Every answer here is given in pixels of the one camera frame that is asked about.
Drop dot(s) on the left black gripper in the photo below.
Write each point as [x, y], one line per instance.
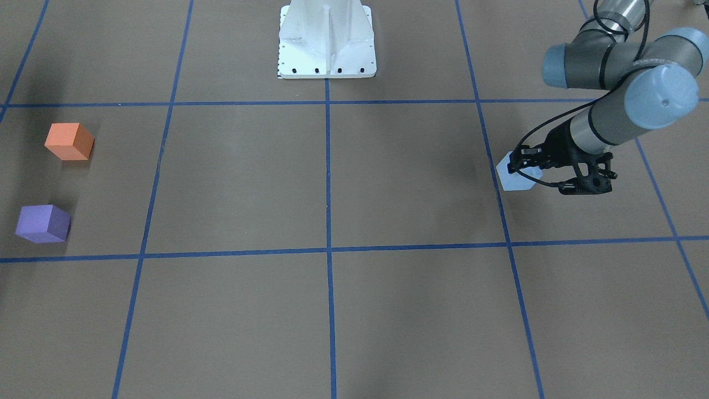
[558, 149]

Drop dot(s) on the light blue foam block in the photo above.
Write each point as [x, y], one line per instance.
[515, 181]

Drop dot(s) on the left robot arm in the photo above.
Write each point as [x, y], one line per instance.
[648, 86]

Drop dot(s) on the orange foam block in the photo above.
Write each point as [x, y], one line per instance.
[70, 141]

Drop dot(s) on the purple foam block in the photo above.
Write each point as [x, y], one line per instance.
[43, 224]

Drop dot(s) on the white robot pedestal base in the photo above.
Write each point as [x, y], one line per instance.
[326, 40]

